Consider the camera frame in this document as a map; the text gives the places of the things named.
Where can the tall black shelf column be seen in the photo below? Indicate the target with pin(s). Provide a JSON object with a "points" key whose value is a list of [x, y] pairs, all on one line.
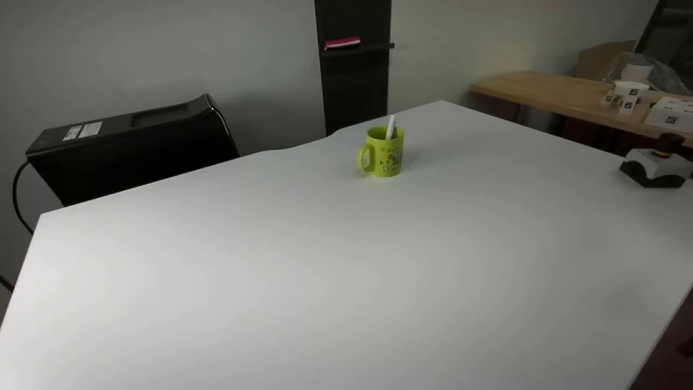
{"points": [[353, 78]]}

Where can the green ceramic mug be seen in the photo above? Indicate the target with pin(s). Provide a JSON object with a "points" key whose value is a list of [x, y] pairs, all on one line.
{"points": [[385, 158]]}

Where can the white items on side table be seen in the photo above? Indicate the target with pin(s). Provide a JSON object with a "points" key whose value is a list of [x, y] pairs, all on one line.
{"points": [[632, 97]]}

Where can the white marker with blue cap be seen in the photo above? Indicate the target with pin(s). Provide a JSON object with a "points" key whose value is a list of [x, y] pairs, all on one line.
{"points": [[389, 127]]}

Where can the white printed box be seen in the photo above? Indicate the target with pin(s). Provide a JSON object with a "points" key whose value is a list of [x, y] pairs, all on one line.
{"points": [[671, 111]]}

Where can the black computer tower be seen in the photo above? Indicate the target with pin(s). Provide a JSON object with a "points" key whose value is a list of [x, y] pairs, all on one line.
{"points": [[137, 149]]}

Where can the brown cardboard box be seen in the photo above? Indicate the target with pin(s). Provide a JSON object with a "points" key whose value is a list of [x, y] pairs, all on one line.
{"points": [[597, 59]]}

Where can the wooden side table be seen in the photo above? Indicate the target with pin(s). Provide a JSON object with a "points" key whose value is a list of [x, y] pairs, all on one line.
{"points": [[549, 90]]}

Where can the black and white button device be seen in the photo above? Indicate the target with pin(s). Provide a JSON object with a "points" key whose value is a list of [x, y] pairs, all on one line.
{"points": [[655, 167]]}

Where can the red item on shelf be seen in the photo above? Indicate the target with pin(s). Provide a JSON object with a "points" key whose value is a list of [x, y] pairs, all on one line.
{"points": [[341, 44]]}

